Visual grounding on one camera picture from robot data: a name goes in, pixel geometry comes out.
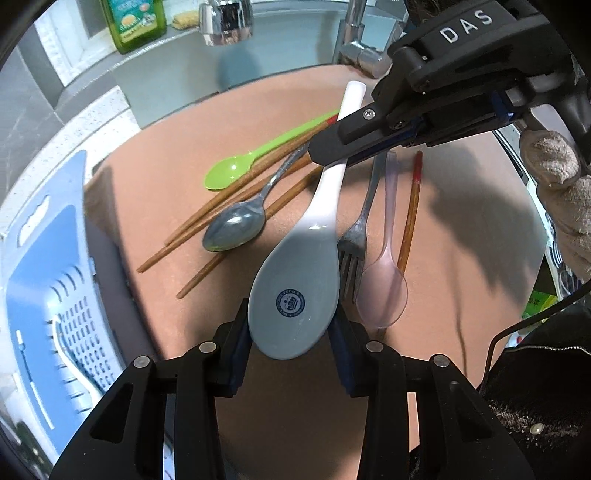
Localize yellow sponge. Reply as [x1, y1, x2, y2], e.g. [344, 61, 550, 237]
[172, 10, 202, 31]

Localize chrome faucet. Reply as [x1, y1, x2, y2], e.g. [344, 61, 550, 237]
[198, 0, 408, 77]

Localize person's right hand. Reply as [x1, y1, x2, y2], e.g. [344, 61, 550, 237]
[519, 128, 591, 278]

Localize metal spoon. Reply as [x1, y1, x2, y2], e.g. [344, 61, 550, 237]
[203, 141, 315, 253]

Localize blue plastic basket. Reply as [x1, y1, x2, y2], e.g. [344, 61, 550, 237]
[0, 150, 122, 457]

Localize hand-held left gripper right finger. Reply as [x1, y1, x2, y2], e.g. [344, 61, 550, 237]
[329, 310, 536, 480]

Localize grey sink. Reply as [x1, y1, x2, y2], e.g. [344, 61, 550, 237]
[113, 0, 407, 130]

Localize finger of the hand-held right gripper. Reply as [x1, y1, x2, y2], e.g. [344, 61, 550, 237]
[344, 119, 431, 168]
[308, 103, 403, 168]

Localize metal fork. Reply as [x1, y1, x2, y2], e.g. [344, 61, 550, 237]
[337, 150, 389, 304]

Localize green dish soap bottle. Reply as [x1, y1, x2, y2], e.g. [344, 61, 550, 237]
[100, 0, 167, 55]

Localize green packet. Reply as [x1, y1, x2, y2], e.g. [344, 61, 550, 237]
[522, 288, 561, 321]

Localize red-tipped wooden chopstick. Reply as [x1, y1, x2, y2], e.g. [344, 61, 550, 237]
[397, 150, 424, 276]
[177, 167, 324, 298]
[137, 154, 315, 273]
[164, 115, 339, 247]

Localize person's black clothing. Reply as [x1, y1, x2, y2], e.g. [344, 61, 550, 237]
[480, 277, 591, 480]

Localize green plastic spoon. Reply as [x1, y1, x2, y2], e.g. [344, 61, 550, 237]
[204, 109, 341, 191]

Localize white ceramic spoon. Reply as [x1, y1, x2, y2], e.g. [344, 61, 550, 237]
[248, 80, 368, 361]

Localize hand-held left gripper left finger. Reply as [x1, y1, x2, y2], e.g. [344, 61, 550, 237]
[48, 299, 253, 480]

